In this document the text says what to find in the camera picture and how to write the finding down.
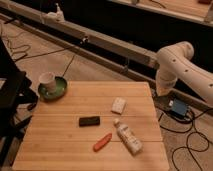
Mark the white cup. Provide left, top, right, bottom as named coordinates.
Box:
left=39, top=72, right=56, bottom=93

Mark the green plate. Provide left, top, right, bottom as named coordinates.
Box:
left=38, top=76, right=67, bottom=101

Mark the black floor cable left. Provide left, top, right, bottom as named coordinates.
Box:
left=1, top=33, right=89, bottom=78

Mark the blue box on floor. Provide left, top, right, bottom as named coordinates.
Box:
left=169, top=99, right=188, bottom=118

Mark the black rectangular block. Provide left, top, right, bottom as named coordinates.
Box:
left=79, top=116, right=100, bottom=127

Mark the white plastic bottle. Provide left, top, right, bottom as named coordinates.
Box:
left=114, top=119, right=142, bottom=155

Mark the white object on rail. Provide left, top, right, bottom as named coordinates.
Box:
left=46, top=4, right=65, bottom=22

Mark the long metal rail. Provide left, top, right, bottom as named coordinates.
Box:
left=0, top=0, right=213, bottom=101

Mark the black chair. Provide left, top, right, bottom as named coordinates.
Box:
left=0, top=38, right=38, bottom=166

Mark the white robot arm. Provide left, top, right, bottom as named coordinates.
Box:
left=156, top=41, right=213, bottom=107

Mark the white rectangular block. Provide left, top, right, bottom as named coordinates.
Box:
left=111, top=97, right=126, bottom=114

